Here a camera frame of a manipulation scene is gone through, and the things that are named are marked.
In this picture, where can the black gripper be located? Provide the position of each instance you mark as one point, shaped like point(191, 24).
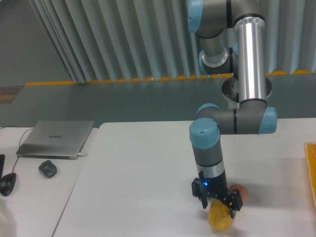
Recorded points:
point(216, 187)

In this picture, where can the yellow bell pepper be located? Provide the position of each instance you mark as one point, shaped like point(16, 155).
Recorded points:
point(219, 216)

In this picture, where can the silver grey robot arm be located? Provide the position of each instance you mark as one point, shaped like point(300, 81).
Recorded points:
point(231, 32)

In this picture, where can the yellow plastic basket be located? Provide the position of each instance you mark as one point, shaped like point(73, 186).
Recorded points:
point(310, 154)

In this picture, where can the brown egg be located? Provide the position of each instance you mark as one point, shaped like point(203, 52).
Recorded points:
point(242, 189)

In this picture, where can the white usb plug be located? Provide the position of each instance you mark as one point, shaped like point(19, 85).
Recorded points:
point(82, 155)

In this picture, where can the silver closed laptop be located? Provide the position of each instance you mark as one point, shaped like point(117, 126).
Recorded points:
point(60, 139)

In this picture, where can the dark earbuds case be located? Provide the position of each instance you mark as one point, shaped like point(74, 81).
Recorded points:
point(48, 169)

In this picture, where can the grey pleated curtain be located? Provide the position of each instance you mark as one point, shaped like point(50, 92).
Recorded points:
point(122, 40)

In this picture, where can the black computer mouse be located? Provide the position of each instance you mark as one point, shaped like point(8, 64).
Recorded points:
point(7, 184)

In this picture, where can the black stick object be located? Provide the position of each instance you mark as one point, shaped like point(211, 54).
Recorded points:
point(2, 160)

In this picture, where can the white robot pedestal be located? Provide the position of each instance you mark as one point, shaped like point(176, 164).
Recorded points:
point(228, 89)

